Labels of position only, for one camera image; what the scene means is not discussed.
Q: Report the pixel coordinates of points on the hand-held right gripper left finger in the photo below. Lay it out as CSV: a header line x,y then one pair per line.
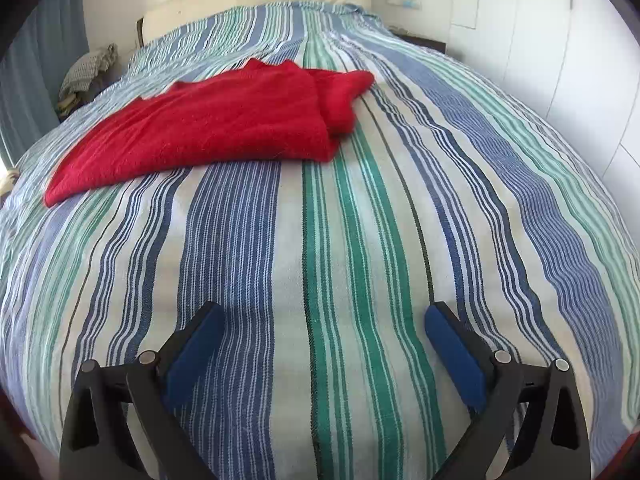
x,y
195,355

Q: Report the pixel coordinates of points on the blue green striped bedspread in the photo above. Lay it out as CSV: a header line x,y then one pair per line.
x,y
350,235

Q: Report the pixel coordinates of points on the checkered folded cloth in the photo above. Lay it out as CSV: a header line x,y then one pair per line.
x,y
87,70

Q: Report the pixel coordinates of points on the white wardrobe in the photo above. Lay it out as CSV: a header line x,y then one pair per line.
x,y
550,60

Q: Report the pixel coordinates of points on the red sweater with white rabbit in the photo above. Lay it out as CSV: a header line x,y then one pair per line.
x,y
210,120

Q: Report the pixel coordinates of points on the blue-grey curtain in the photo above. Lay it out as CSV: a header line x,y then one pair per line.
x,y
45,60

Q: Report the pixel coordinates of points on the dark wooden nightstand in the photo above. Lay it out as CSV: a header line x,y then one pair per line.
x,y
425,42

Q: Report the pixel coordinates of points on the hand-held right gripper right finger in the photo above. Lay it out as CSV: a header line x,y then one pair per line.
x,y
455,355

